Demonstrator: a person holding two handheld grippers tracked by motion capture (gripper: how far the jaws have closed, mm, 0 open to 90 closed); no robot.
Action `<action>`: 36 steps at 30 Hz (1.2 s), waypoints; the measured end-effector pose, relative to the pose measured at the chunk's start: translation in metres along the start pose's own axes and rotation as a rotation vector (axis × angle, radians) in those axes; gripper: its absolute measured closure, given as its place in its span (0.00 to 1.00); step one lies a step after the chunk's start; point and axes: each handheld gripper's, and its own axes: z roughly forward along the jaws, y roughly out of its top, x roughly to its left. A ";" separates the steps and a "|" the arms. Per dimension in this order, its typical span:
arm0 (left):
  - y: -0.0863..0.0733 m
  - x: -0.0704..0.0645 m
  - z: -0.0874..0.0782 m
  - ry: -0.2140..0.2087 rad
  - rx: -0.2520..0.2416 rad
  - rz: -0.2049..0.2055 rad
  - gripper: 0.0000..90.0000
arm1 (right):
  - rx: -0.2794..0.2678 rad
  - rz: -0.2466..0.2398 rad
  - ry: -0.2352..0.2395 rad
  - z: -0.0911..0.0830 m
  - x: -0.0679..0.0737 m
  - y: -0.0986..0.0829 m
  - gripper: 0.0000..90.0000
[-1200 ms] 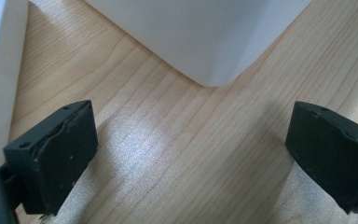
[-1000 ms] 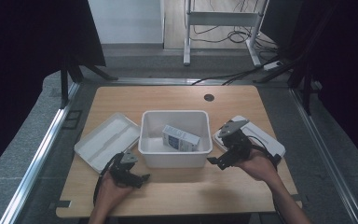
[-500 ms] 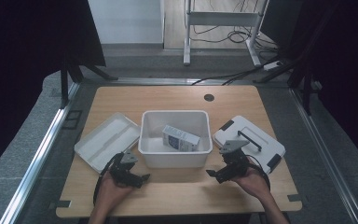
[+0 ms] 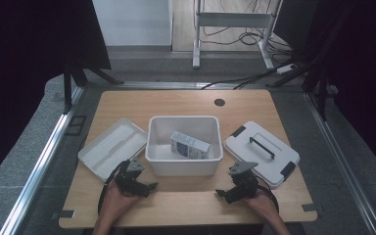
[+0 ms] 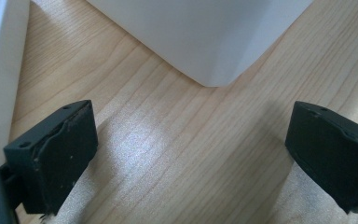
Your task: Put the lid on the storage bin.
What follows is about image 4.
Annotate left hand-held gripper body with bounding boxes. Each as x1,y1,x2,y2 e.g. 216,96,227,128
114,158,147,198

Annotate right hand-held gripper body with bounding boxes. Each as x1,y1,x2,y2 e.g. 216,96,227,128
227,160,261,201

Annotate white bin lid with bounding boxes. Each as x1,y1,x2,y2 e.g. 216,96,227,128
77,117,149,183

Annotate white plastic storage box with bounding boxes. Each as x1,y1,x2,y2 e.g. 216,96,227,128
144,115,224,177

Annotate white and blue carton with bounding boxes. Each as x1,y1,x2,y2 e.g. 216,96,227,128
169,130,212,161

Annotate person's left hand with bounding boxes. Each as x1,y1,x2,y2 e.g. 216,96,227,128
100,180,142,226

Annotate person's right hand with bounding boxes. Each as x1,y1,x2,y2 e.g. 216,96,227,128
242,189,280,224

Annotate black tripod stand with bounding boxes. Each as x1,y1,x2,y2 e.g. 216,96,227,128
266,55,339,121
62,60,125,116

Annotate white power strip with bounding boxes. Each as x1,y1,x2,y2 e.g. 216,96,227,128
275,63,298,75

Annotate black curtain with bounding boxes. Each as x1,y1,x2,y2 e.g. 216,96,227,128
0,0,113,194
272,0,376,184

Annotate white metal stand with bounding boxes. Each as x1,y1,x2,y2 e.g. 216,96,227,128
192,0,284,71

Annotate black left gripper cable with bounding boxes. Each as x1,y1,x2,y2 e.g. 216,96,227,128
97,160,129,214

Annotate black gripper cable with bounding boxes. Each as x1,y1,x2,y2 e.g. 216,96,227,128
256,175,280,213
97,160,129,214

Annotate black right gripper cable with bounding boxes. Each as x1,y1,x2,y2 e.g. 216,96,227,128
256,175,280,213

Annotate white lid with black handle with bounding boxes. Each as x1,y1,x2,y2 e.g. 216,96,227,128
222,120,301,190

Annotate aluminium floor rail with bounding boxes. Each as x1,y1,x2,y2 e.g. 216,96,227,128
0,85,86,235
109,80,246,91
303,92,376,235

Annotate black floor cables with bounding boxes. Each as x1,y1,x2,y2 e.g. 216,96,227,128
199,0,297,91

